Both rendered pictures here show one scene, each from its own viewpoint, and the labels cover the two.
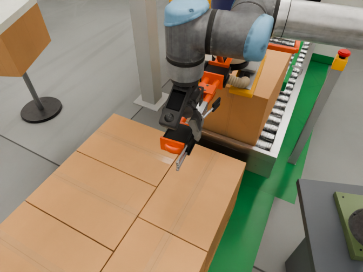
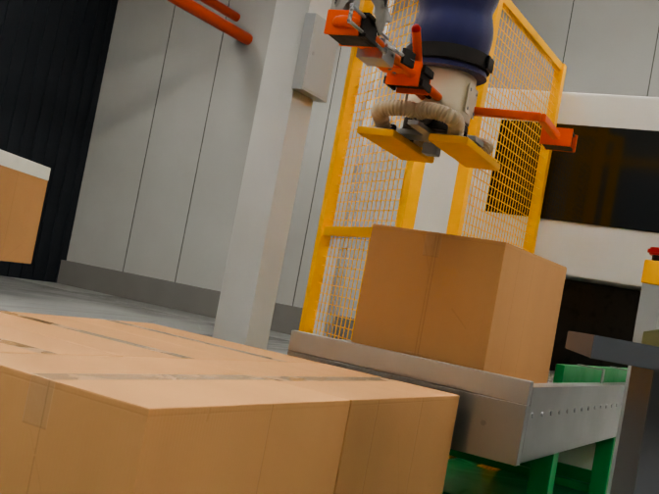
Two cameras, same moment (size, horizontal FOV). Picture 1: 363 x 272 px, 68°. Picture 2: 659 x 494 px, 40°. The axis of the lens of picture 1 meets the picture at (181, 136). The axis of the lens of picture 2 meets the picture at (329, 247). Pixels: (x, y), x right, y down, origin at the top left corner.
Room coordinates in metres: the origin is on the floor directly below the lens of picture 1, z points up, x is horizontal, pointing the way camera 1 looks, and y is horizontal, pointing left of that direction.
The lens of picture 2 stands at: (-1.27, -0.10, 0.74)
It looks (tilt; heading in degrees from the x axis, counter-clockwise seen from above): 3 degrees up; 2
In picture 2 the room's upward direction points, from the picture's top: 11 degrees clockwise
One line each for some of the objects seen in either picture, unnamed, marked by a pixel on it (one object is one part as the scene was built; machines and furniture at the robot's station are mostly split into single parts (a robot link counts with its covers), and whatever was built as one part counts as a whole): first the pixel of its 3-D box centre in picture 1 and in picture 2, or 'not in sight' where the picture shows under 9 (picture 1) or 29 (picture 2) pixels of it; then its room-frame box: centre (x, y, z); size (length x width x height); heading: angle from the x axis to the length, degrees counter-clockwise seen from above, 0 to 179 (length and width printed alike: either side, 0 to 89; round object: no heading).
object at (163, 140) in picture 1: (177, 137); (350, 28); (0.54, 0.01, 1.27); 0.08 x 0.07 x 0.05; 158
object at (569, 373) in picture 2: (306, 42); (618, 378); (2.40, -1.19, 0.60); 1.60 x 0.11 x 0.09; 153
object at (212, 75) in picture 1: (215, 74); (408, 77); (0.86, -0.13, 1.27); 0.10 x 0.08 x 0.06; 68
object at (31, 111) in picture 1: (29, 86); not in sight; (2.11, 1.45, 0.31); 0.40 x 0.40 x 0.62
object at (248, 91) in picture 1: (249, 69); (467, 147); (1.06, -0.31, 1.17); 0.34 x 0.10 x 0.05; 158
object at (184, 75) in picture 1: (183, 66); not in sight; (0.56, -0.01, 1.49); 0.10 x 0.09 x 0.05; 67
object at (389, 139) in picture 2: not in sight; (398, 140); (1.13, -0.13, 1.17); 0.34 x 0.10 x 0.05; 158
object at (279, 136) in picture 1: (302, 72); (611, 410); (2.06, -1.08, 0.50); 2.31 x 0.05 x 0.19; 153
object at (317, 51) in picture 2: not in sight; (316, 58); (2.24, 0.22, 1.62); 0.20 x 0.05 x 0.30; 153
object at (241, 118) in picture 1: (244, 88); (464, 312); (1.48, -0.43, 0.75); 0.60 x 0.40 x 0.40; 152
